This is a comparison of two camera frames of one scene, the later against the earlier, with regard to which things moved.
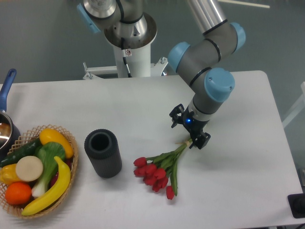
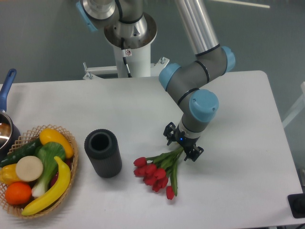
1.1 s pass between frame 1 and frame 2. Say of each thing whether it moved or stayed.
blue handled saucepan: stayed
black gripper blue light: moved
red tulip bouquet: stayed
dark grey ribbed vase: stayed
